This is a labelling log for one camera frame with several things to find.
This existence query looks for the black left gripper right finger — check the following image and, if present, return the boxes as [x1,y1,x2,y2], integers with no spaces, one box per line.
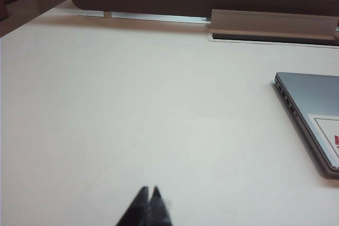
[147,185,174,226]

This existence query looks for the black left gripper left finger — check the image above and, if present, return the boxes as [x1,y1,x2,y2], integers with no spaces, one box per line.
[115,185,151,226]

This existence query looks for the silver Dell laptop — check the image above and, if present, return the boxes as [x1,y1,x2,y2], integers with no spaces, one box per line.
[274,71,339,179]

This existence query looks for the white sticker with red print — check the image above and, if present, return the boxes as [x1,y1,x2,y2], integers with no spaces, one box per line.
[314,116,339,168]

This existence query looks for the aluminium partition rail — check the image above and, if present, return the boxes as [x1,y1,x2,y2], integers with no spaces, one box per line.
[78,10,212,24]

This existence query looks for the beige desk cable flap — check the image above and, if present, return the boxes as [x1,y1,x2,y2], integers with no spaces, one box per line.
[210,8,339,42]

